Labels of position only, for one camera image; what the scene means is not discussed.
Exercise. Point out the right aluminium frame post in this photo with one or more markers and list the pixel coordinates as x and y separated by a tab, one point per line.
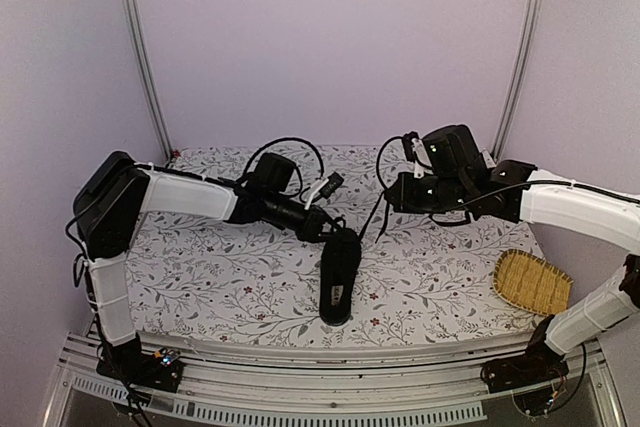
526	40

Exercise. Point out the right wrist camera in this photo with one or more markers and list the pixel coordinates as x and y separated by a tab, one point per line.
415	153

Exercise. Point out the left aluminium frame post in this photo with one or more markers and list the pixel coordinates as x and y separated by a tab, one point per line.
158	121

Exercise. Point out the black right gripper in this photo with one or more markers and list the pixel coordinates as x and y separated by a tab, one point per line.
404	202

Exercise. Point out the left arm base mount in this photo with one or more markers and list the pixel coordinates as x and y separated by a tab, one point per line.
127	363

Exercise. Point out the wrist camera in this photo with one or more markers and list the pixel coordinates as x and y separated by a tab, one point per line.
415	153
323	188

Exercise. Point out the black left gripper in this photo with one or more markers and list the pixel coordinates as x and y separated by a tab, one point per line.
311	229

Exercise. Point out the woven bamboo tray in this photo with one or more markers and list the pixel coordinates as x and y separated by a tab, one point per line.
530	283

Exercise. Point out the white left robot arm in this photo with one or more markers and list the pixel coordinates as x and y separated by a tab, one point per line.
114	206

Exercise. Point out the aluminium frame post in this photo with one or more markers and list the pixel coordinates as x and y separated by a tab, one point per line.
526	40
158	121

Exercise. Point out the aluminium front rail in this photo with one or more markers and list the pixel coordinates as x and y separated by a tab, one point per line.
438	385

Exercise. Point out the black canvas sneaker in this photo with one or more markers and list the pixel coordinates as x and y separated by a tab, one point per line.
340	260

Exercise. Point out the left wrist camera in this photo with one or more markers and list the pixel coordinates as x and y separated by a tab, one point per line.
323	188

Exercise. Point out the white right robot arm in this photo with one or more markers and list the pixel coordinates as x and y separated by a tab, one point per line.
599	226

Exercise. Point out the floral patterned table mat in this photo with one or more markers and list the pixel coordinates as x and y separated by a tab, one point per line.
417	284

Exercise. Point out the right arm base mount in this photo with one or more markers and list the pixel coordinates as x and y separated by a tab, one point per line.
538	363

